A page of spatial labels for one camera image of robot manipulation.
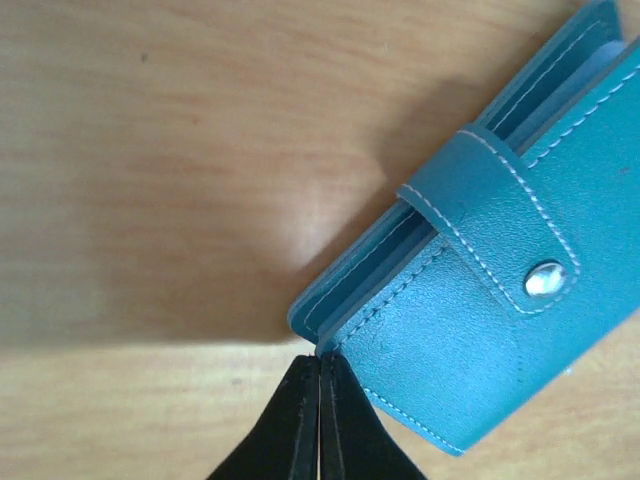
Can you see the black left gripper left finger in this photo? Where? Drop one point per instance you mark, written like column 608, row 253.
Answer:
column 283, row 444

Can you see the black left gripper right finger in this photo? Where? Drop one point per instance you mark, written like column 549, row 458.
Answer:
column 353, row 442

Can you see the teal leather card holder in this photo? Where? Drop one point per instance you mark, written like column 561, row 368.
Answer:
column 507, row 255

